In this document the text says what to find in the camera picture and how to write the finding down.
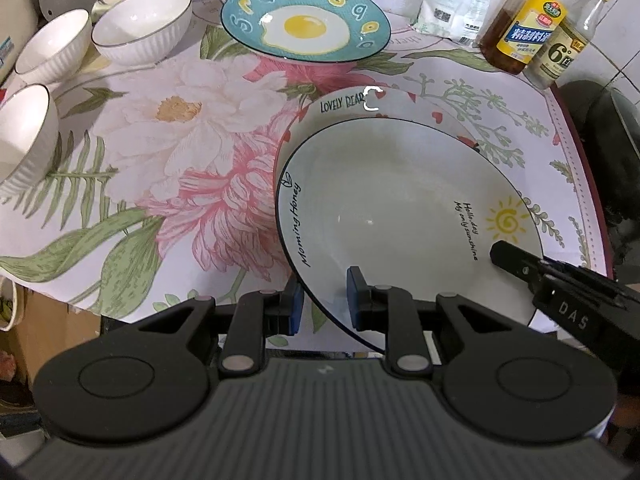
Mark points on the white ribbed bowl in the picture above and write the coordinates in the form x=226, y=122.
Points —
x=22, y=130
x=52, y=45
x=142, y=20

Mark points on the cream rice cooker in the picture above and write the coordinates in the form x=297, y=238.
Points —
x=15, y=10

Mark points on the brown bottle with yellow label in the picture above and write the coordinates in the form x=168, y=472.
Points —
x=505, y=35

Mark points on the dark cloth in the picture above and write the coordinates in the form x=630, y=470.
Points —
x=610, y=160

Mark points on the white plate with sun print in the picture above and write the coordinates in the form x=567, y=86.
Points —
x=400, y=185

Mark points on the clear bottle with yellow cap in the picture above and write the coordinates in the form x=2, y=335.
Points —
x=555, y=60

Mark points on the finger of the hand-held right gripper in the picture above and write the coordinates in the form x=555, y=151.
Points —
x=515, y=260

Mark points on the white cup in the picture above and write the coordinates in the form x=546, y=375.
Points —
x=15, y=300

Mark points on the blue plate with egg print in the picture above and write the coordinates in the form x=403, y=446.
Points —
x=250, y=35

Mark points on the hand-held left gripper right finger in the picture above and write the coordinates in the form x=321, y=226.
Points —
x=356, y=300

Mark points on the white flour bag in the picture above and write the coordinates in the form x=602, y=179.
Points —
x=450, y=5

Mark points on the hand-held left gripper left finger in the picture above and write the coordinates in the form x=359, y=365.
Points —
x=296, y=310

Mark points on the floral tablecloth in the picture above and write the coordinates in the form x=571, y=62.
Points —
x=150, y=160

